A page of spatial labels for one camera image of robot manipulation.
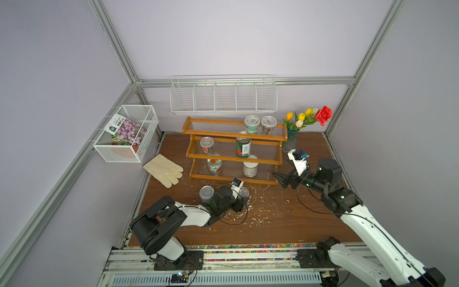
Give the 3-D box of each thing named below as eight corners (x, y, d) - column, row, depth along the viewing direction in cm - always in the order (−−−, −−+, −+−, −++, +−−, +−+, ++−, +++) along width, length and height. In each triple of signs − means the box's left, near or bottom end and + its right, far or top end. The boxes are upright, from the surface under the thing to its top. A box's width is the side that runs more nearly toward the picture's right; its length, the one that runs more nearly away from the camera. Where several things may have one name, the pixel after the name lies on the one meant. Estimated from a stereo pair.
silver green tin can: (200, 203, 92) (198, 198, 87) (202, 191, 96) (200, 185, 91) (213, 203, 92) (212, 198, 87) (214, 191, 96) (213, 185, 91)
